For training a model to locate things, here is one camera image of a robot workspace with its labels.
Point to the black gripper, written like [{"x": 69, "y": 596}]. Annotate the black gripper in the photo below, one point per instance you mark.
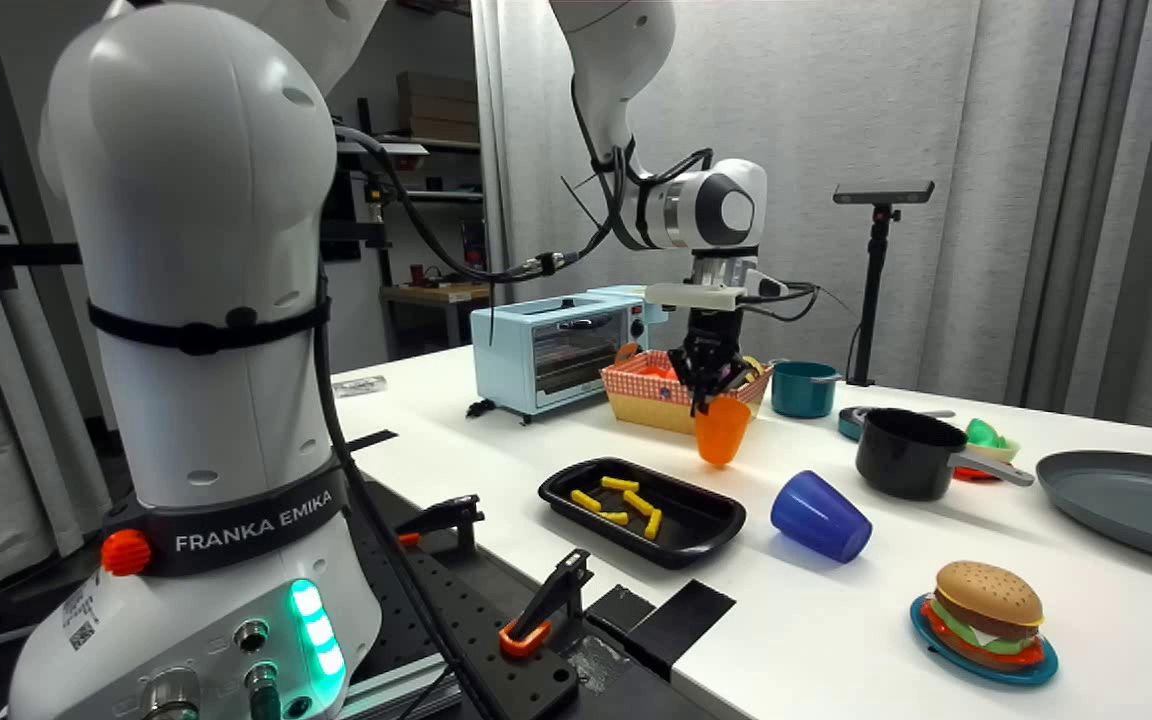
[{"x": 714, "y": 329}]

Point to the translucent orange plastic cup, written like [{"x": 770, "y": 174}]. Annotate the translucent orange plastic cup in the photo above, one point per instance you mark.
[{"x": 720, "y": 439}]

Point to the yellow toy fry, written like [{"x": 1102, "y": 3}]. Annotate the yellow toy fry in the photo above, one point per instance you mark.
[
  {"x": 654, "y": 523},
  {"x": 640, "y": 502},
  {"x": 587, "y": 502},
  {"x": 615, "y": 519},
  {"x": 623, "y": 483}
]

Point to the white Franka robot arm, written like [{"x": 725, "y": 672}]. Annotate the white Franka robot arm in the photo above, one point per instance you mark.
[{"x": 190, "y": 200}]

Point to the black ridged oven tray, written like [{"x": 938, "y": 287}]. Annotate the black ridged oven tray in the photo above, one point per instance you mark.
[{"x": 698, "y": 535}]

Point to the blue plastic cup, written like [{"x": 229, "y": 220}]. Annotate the blue plastic cup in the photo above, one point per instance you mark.
[{"x": 817, "y": 519}]

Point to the light blue toy toaster oven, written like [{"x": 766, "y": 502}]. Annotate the light blue toy toaster oven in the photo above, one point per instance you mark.
[{"x": 520, "y": 355}]

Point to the yellow plush toy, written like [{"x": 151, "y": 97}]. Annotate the yellow plush toy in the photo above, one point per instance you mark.
[{"x": 752, "y": 378}]

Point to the red patterned cardboard basket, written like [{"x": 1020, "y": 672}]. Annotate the red patterned cardboard basket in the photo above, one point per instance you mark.
[{"x": 637, "y": 402}]

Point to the teal toy pot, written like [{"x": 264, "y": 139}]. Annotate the teal toy pot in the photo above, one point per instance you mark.
[{"x": 800, "y": 390}]

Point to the black tripod stand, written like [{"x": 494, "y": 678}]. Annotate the black tripod stand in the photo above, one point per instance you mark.
[{"x": 878, "y": 265}]

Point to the black toy pot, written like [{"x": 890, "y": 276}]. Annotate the black toy pot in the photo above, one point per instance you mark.
[{"x": 909, "y": 460}]

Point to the red toy food slice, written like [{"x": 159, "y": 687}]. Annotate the red toy food slice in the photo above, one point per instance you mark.
[{"x": 974, "y": 473}]

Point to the green toy food slice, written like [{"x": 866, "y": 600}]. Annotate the green toy food slice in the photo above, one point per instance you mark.
[{"x": 987, "y": 433}]

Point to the black orange bar clamp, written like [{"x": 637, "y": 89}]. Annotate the black orange bar clamp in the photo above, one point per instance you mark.
[
  {"x": 540, "y": 615},
  {"x": 448, "y": 526}
]

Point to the tan toy food slice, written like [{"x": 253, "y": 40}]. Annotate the tan toy food slice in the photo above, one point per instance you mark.
[{"x": 1008, "y": 465}]

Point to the metal shelf rack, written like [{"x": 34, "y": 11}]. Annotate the metal shelf rack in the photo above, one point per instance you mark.
[{"x": 439, "y": 200}]

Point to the black perforated mounting board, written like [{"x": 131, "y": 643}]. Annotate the black perforated mounting board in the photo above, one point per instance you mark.
[{"x": 482, "y": 624}]

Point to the toy hamburger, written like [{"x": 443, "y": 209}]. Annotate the toy hamburger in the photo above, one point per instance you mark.
[{"x": 987, "y": 607}]

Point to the grey curtain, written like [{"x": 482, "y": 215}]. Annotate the grey curtain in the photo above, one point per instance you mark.
[{"x": 1003, "y": 133}]

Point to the large cardboard box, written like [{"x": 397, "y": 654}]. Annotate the large cardboard box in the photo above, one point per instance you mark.
[{"x": 439, "y": 107}]

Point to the small teal saucer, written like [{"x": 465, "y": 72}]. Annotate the small teal saucer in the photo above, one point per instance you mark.
[{"x": 990, "y": 672}]

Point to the large grey-green plate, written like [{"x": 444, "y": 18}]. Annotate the large grey-green plate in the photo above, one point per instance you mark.
[{"x": 1137, "y": 506}]

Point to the black pole clamp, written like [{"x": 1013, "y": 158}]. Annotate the black pole clamp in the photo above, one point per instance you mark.
[{"x": 0, "y": 252}]

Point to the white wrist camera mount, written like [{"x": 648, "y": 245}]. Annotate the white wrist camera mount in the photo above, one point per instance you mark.
[{"x": 717, "y": 294}]

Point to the flat black bracket plate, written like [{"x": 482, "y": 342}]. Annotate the flat black bracket plate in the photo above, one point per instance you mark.
[{"x": 663, "y": 624}]

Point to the long aluminium rail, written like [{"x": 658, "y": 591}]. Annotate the long aluminium rail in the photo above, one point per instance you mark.
[{"x": 403, "y": 687}]

